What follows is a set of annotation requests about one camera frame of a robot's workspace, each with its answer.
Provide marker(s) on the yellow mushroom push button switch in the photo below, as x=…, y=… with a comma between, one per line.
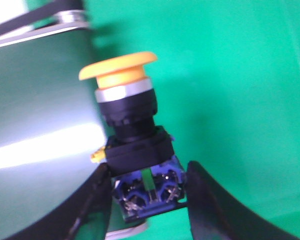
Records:
x=147, y=177

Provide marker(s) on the green plastic tray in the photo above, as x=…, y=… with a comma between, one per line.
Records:
x=227, y=81

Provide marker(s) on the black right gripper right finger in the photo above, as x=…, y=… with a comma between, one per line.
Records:
x=225, y=210

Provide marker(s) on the green conveyor belt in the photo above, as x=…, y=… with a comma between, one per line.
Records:
x=49, y=125

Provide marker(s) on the aluminium conveyor front rail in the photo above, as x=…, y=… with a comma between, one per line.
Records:
x=65, y=21

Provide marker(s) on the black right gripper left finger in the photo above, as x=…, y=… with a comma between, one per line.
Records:
x=92, y=201

